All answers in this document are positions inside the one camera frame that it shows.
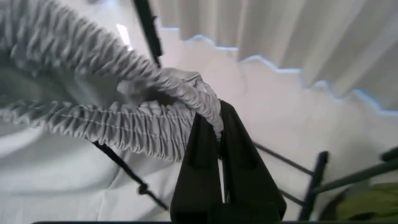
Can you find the pale grey shorts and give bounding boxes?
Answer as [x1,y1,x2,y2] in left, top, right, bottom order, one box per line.
[0,0,224,222]

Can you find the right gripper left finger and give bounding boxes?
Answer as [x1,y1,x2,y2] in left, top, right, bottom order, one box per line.
[170,112,225,222]

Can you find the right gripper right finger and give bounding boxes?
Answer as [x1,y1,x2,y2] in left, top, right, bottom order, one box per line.
[220,100,287,222]

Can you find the black clothes rack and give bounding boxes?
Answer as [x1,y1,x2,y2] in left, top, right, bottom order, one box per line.
[132,0,398,222]

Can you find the white curtain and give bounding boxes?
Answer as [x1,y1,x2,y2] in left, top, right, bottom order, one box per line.
[149,0,398,112]

